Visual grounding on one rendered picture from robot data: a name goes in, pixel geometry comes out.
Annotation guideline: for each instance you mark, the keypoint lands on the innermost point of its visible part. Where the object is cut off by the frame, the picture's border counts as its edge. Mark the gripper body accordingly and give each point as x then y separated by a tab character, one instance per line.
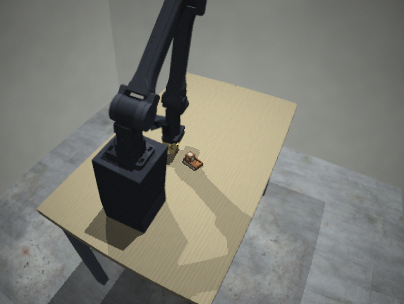
176	131

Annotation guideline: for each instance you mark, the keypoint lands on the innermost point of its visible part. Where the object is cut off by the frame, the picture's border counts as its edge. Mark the brown open tray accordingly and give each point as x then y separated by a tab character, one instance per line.
196	164

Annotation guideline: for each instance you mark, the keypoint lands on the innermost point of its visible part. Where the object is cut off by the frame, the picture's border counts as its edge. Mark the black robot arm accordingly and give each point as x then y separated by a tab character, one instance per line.
130	145

